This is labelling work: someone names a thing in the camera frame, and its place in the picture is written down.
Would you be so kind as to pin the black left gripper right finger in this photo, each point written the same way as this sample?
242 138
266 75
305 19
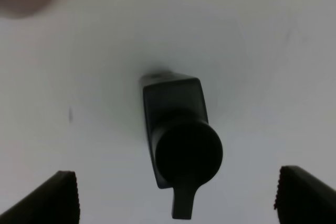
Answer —
302 198

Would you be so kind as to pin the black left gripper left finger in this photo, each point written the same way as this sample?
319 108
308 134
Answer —
54 201

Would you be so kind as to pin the black pump bottle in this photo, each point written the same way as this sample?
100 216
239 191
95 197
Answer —
185 151

